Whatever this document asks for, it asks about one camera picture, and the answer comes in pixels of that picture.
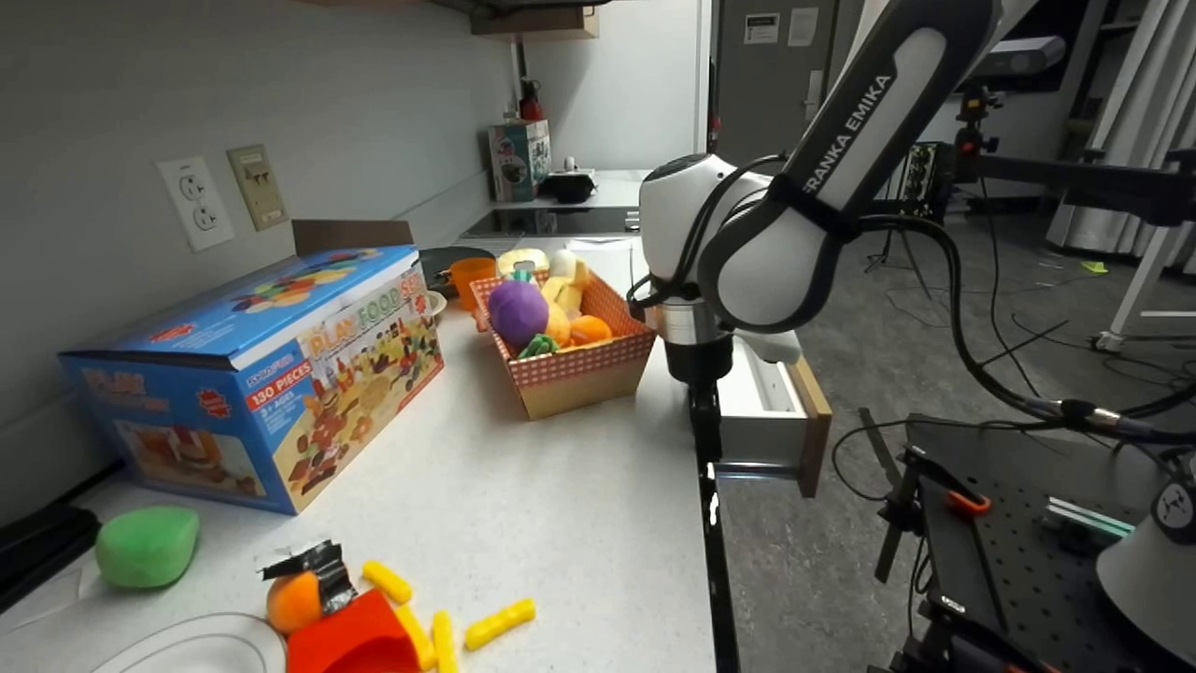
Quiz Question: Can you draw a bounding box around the orange toy fruit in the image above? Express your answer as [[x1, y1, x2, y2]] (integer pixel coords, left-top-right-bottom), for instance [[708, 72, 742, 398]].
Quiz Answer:
[[569, 312, 612, 344]]

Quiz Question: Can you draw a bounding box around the orange handled clamp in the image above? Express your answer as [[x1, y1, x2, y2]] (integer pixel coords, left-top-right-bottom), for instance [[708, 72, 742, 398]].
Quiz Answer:
[[905, 450, 992, 521]]

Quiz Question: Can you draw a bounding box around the orange toy cup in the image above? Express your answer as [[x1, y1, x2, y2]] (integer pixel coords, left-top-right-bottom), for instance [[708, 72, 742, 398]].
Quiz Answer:
[[450, 259, 499, 311]]

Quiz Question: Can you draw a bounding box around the green toy pepper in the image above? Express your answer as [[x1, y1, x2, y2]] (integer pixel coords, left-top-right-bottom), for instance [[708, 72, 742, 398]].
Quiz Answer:
[[95, 503, 202, 590]]

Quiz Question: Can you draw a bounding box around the blue toy food box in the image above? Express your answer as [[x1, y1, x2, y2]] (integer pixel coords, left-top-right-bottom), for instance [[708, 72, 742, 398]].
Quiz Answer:
[[61, 243, 441, 513]]

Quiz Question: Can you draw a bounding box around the wooden top drawer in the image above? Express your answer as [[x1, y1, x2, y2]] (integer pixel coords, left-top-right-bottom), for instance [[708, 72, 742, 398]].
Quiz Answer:
[[717, 334, 833, 498]]

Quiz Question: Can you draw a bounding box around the white wall outlet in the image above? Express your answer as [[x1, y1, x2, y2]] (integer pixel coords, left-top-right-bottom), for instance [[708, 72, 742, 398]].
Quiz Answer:
[[157, 155, 237, 251]]

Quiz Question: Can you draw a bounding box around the purple toy eggplant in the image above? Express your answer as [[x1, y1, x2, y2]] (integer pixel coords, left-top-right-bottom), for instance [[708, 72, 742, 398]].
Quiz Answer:
[[486, 279, 550, 350]]

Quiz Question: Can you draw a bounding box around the red checkered cardboard basket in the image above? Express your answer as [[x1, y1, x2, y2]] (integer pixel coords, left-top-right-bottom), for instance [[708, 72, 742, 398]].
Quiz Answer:
[[471, 278, 656, 418]]

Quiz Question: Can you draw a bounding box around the black optical breadboard table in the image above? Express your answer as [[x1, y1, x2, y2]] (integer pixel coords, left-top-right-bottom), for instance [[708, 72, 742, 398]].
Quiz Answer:
[[910, 415, 1194, 673]]

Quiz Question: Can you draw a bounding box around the red toy fries holder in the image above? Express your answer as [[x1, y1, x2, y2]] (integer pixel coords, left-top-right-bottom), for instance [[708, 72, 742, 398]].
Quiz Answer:
[[287, 590, 420, 673]]

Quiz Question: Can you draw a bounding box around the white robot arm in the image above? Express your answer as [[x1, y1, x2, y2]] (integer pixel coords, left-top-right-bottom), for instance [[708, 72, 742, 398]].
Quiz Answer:
[[628, 0, 1034, 388]]

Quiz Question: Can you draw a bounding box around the black cable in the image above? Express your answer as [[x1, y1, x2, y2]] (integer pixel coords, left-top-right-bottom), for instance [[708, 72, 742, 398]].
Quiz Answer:
[[858, 210, 1196, 446]]

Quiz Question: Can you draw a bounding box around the black induction cooktop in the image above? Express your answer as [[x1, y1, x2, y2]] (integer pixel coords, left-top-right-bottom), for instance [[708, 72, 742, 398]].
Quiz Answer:
[[463, 210, 640, 238]]

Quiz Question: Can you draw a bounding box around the orange toy ball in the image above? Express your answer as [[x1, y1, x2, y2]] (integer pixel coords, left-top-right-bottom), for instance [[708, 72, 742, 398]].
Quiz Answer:
[[266, 573, 323, 635]]

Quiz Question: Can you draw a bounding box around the beige light switch plate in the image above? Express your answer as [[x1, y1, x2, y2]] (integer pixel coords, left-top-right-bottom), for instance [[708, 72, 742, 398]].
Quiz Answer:
[[228, 147, 287, 229]]

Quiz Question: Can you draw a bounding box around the white plate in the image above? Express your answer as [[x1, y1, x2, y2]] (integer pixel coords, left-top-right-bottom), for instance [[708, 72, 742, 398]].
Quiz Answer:
[[90, 613, 287, 673]]

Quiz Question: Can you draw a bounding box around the small kitchen appliance box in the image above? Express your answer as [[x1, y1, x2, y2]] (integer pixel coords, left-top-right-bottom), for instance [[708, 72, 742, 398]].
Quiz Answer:
[[486, 119, 550, 203]]

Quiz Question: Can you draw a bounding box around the yellow toy fry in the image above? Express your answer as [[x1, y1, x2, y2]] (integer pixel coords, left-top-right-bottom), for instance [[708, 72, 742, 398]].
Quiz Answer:
[[463, 599, 539, 650]]

